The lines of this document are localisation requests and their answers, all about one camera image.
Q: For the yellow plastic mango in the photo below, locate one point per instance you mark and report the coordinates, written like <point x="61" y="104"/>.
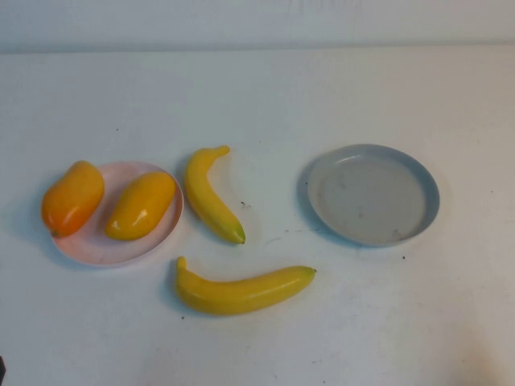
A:
<point x="141" y="207"/>

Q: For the orange-tinted plastic mango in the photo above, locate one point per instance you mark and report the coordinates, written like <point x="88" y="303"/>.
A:
<point x="72" y="199"/>

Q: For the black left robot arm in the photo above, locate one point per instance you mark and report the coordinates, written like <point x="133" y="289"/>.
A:
<point x="2" y="372"/>

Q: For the grey-blue plastic plate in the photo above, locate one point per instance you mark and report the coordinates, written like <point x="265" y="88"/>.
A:
<point x="370" y="201"/>

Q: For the pink plastic plate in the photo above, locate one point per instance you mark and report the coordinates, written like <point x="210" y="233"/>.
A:
<point x="120" y="253"/>

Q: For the small yellow plastic banana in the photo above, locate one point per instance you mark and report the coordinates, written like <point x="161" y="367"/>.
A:
<point x="207" y="197"/>

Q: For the large yellow plastic banana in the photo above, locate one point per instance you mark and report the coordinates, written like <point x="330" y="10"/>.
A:
<point x="233" y="295"/>

